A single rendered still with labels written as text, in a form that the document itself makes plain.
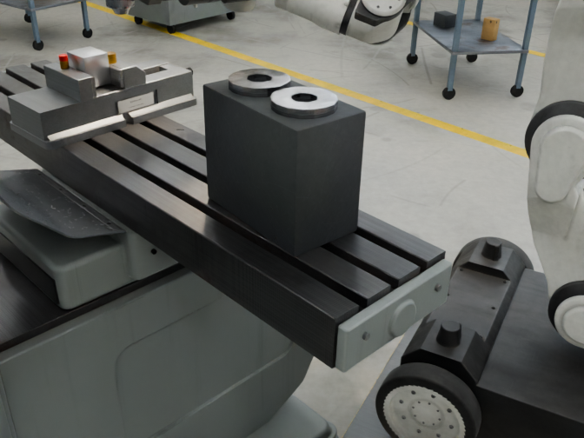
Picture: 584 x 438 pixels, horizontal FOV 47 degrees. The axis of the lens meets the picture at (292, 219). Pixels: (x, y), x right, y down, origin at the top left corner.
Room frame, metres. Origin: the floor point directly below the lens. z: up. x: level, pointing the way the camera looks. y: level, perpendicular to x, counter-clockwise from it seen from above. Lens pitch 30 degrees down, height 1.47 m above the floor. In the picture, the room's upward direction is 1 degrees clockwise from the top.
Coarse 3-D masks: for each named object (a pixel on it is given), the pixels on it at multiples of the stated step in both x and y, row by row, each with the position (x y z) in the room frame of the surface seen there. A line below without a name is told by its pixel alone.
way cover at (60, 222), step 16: (0, 176) 1.11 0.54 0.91; (16, 176) 1.12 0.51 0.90; (32, 176) 1.14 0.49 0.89; (48, 176) 1.15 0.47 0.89; (0, 192) 0.94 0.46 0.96; (16, 192) 1.04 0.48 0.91; (32, 192) 1.06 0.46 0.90; (48, 192) 1.07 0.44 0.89; (16, 208) 0.88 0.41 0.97; (32, 208) 0.98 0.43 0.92; (48, 208) 1.00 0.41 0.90; (64, 208) 1.01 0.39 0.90; (80, 208) 1.03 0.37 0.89; (48, 224) 0.89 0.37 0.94; (64, 224) 0.94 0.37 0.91; (80, 224) 0.95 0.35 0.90; (112, 224) 0.98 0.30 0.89
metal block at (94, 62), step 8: (88, 48) 1.29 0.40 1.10; (72, 56) 1.25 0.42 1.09; (80, 56) 1.23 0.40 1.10; (88, 56) 1.23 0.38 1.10; (96, 56) 1.25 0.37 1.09; (104, 56) 1.26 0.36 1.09; (72, 64) 1.25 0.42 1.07; (80, 64) 1.23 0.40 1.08; (88, 64) 1.23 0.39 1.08; (96, 64) 1.24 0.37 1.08; (104, 64) 1.26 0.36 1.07; (88, 72) 1.23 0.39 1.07; (96, 72) 1.24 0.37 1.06; (104, 72) 1.25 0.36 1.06; (96, 80) 1.24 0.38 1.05; (104, 80) 1.25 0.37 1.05
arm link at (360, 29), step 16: (304, 0) 1.22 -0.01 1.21; (320, 0) 1.21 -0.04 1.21; (336, 0) 1.21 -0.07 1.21; (352, 0) 1.22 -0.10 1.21; (304, 16) 1.23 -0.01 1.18; (320, 16) 1.21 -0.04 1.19; (336, 16) 1.20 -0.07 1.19; (352, 16) 1.19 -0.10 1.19; (368, 16) 1.17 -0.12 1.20; (400, 16) 1.20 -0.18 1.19; (336, 32) 1.21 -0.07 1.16; (352, 32) 1.20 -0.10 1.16; (368, 32) 1.19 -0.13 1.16; (384, 32) 1.21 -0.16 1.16
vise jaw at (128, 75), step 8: (112, 64) 1.27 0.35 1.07; (120, 64) 1.27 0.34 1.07; (128, 64) 1.27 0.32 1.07; (112, 72) 1.26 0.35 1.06; (120, 72) 1.24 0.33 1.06; (128, 72) 1.26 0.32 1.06; (136, 72) 1.27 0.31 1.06; (144, 72) 1.28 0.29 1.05; (112, 80) 1.26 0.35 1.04; (120, 80) 1.24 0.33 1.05; (128, 80) 1.25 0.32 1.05; (136, 80) 1.27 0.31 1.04; (144, 80) 1.28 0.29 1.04
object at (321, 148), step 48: (240, 96) 0.89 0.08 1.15; (288, 96) 0.86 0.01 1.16; (336, 96) 0.87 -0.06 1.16; (240, 144) 0.87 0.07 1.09; (288, 144) 0.79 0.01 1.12; (336, 144) 0.82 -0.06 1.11; (240, 192) 0.87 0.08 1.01; (288, 192) 0.79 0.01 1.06; (336, 192) 0.82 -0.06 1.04; (288, 240) 0.79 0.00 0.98
